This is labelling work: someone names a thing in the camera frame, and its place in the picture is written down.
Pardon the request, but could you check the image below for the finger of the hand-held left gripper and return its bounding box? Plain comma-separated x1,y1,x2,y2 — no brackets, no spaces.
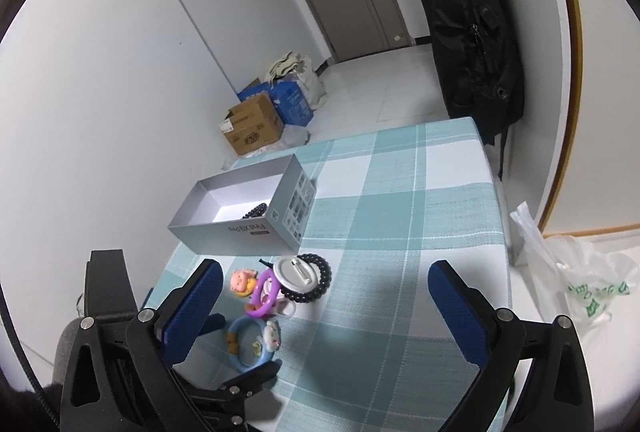
200,312,227,338
195,360,284,432

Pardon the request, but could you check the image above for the teal checkered tablecloth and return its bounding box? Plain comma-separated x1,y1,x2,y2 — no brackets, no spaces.
142,116,513,432

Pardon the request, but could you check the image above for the black backpack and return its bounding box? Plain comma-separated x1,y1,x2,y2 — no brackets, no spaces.
411,0,526,180

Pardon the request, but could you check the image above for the pink cartoon figure hair clip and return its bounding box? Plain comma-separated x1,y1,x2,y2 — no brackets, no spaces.
230,268,260,299

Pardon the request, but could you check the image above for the plain white plastic bag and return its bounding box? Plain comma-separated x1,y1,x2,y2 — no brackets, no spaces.
299,62,328,113

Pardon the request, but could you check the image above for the grey chair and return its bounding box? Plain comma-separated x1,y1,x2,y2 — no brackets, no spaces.
54,319,83,385

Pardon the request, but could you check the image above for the wood-framed white board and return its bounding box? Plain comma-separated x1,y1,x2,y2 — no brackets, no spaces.
537,0,640,238

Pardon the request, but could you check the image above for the white plastic bag green print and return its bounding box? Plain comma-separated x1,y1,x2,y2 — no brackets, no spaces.
510,202,640,330

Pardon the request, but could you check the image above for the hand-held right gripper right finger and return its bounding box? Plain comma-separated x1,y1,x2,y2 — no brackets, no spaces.
428,260,597,432

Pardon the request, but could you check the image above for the brown cardboard box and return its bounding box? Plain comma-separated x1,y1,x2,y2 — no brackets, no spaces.
218,92,285,156

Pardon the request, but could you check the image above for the black spiral hair tie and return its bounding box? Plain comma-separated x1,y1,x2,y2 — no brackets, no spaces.
280,252,333,304

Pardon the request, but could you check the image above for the beige tote bag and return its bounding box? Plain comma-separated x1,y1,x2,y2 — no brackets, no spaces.
265,52,313,85

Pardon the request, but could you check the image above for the purple spiral hair tie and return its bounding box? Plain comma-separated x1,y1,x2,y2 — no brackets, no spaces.
244,268,286,317

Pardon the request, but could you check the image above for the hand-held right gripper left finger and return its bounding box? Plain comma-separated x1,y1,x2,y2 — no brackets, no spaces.
59,258,224,432

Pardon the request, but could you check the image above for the grey cardboard box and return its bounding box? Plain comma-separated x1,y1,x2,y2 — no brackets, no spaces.
167,154,317,254

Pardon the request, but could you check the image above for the clear plastic bag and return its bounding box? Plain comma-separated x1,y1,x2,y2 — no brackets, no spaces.
220,129,311,170

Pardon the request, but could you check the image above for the black beaded bracelet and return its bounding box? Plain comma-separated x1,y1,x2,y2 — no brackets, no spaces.
241,201,271,220

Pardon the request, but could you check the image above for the blue cardboard box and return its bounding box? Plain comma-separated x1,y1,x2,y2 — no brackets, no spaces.
237,78,315,128

